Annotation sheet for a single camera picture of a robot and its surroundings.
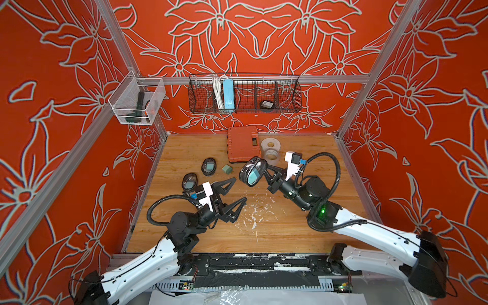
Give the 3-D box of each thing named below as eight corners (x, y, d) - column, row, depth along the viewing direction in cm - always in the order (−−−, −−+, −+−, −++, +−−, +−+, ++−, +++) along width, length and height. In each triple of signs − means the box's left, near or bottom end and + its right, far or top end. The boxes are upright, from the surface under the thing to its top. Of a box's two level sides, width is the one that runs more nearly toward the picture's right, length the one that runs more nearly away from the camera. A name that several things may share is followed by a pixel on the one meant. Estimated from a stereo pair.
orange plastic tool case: (226, 162, 107) (225, 158, 103) (228, 131, 123) (228, 126, 120) (260, 162, 107) (261, 158, 103) (258, 131, 123) (258, 126, 120)
